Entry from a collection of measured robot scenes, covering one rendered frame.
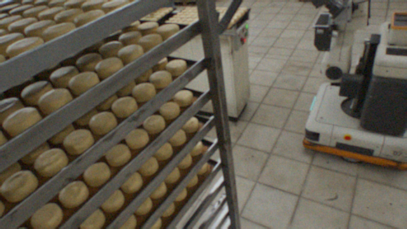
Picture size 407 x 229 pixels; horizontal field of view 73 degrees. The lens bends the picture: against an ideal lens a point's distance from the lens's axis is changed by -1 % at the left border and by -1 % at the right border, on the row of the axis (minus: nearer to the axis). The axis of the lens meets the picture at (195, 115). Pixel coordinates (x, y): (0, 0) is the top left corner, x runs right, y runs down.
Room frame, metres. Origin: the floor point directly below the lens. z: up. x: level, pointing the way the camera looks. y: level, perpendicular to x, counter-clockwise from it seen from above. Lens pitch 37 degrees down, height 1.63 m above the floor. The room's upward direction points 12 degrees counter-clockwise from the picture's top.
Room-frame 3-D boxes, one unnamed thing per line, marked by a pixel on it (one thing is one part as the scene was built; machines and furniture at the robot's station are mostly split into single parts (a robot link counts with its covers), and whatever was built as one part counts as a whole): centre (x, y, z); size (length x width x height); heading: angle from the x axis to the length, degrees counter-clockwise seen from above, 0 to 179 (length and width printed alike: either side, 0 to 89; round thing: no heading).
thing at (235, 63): (2.23, -0.18, 0.45); 0.70 x 0.34 x 0.90; 55
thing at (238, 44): (2.02, -0.47, 0.77); 0.24 x 0.04 x 0.14; 145
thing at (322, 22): (1.65, -0.96, 0.87); 0.28 x 0.16 x 0.22; 143
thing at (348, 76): (1.53, -1.02, 0.55); 0.28 x 0.27 x 0.25; 143
